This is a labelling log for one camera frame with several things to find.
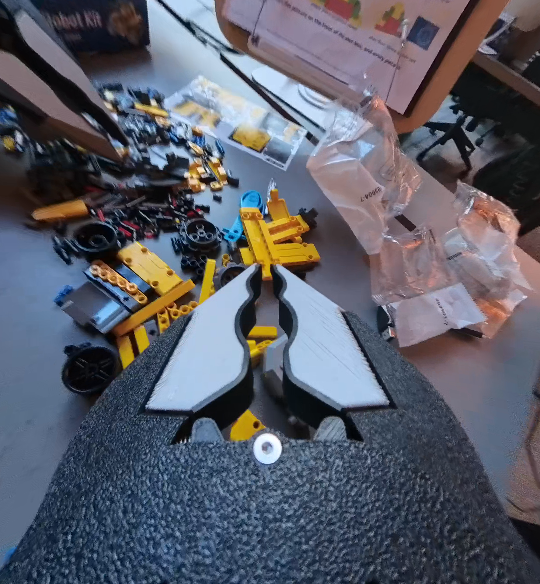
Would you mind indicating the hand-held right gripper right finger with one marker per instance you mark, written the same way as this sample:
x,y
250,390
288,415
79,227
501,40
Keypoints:
x,y
333,360

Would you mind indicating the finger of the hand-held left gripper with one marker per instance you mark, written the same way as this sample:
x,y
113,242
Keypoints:
x,y
55,59
23,86

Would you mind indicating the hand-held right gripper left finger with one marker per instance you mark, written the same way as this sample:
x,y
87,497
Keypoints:
x,y
201,360

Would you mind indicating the grey desk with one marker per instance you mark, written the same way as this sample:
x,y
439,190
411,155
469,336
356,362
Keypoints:
x,y
14,410

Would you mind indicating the dark blue kit box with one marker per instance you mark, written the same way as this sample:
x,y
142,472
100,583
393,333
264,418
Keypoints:
x,y
92,23

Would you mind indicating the black usb plug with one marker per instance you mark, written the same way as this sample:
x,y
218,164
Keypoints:
x,y
385,325

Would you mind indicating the long yellow holed beam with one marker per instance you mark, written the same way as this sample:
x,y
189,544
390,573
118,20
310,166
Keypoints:
x,y
153,308

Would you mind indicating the small grey wheel hub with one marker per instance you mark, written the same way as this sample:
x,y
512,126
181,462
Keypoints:
x,y
228,273

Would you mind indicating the yellow studded block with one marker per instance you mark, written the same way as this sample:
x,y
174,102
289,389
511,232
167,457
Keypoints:
x,y
149,267

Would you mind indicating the white paper sachet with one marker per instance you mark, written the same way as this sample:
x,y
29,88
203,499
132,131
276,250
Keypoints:
x,y
438,315

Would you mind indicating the black spoked wheel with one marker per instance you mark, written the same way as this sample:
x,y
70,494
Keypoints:
x,y
87,369

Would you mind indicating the grey toothed rack piece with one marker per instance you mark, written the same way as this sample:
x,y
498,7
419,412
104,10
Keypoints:
x,y
96,305

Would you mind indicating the dark grey wheel hub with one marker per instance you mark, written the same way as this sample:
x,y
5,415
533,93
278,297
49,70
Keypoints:
x,y
201,235

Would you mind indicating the yellow pointed panel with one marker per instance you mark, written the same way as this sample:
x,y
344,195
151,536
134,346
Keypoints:
x,y
60,211

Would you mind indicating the blue brick separator tool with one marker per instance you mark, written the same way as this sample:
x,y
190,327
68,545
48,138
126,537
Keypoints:
x,y
244,214

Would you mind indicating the blue pin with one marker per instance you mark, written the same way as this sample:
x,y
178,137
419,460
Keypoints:
x,y
62,294

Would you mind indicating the black round rim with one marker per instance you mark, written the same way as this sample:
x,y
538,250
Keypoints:
x,y
97,237

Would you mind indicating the pile of building brick parts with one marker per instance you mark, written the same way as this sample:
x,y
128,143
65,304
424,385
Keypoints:
x,y
160,200

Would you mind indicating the yellow sticker sheet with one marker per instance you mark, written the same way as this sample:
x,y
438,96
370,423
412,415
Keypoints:
x,y
242,123

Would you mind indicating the black office chair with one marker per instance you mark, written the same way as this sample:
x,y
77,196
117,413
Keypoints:
x,y
452,132

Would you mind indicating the instruction sheet stand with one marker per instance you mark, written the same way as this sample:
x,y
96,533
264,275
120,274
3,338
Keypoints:
x,y
343,27

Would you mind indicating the yellow beam frame assembly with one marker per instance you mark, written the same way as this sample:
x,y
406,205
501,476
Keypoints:
x,y
270,242

